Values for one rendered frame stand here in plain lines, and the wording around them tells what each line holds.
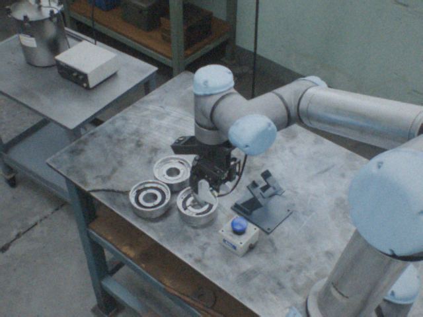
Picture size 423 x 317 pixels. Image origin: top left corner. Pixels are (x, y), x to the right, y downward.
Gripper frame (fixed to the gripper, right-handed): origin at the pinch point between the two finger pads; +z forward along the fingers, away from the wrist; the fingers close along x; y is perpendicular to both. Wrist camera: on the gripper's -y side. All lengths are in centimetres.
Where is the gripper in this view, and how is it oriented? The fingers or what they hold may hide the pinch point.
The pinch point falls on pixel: (205, 195)
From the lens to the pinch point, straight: 124.8
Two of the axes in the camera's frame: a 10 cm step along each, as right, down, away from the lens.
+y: 7.4, 4.7, -4.8
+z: -0.1, 7.3, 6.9
